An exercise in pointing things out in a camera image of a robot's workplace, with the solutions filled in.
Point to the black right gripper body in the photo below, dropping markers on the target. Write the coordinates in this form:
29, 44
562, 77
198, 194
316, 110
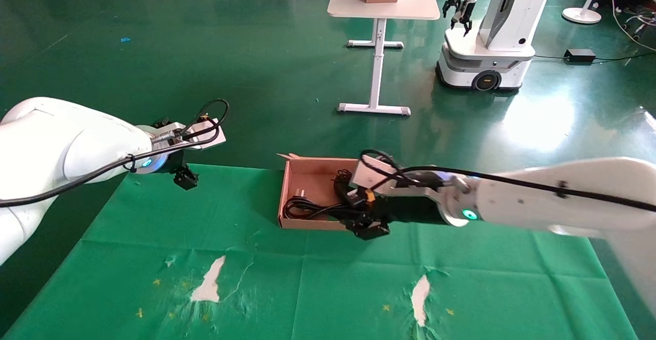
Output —
410, 211

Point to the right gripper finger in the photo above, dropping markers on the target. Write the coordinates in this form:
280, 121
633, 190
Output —
356, 222
374, 230

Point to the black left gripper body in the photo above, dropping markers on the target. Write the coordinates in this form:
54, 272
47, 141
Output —
177, 161

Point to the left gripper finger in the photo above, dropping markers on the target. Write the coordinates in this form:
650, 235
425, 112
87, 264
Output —
180, 181
192, 177

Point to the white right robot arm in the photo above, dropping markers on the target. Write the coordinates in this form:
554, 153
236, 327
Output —
538, 212

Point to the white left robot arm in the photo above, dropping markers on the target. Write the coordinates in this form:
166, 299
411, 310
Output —
51, 140

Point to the open brown cardboard box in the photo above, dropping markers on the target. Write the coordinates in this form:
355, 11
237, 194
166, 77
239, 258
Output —
307, 176

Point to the green table cloth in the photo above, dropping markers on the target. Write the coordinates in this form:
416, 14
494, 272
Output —
328, 278

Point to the white idle wheeled robot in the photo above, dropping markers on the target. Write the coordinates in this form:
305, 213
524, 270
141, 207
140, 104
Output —
492, 53

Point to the black power adapter brick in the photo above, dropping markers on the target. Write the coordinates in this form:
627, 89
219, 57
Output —
580, 56

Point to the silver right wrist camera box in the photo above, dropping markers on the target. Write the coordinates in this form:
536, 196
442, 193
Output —
366, 176

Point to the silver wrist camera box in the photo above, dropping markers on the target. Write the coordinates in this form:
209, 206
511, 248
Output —
366, 176
214, 131

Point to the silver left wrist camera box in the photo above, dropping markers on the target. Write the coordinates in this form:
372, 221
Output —
214, 131

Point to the white pedestal table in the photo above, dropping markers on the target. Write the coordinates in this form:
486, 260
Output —
405, 6

